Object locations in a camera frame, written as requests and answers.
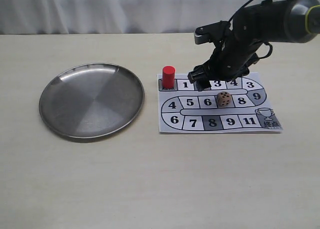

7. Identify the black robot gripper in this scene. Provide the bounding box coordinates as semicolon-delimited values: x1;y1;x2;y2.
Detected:
187;7;265;91

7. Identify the wooden die with black pips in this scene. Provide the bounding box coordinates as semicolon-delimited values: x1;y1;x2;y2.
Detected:
216;91;232;107

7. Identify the red cylinder game piece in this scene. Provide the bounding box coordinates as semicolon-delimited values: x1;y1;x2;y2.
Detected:
162;65;176;89

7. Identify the printed paper game board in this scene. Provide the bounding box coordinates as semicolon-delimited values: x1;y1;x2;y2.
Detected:
157;72;283;134

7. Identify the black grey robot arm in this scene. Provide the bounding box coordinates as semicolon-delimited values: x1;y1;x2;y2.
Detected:
187;0;320;91

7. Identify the round stainless steel plate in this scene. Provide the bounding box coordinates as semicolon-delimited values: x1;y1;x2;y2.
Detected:
38;62;145;141

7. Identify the white curtain backdrop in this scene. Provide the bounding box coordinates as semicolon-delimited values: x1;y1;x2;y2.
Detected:
0;0;248;35

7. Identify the black wrist camera with silver edge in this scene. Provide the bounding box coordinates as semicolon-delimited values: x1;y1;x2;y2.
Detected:
193;21;231;45

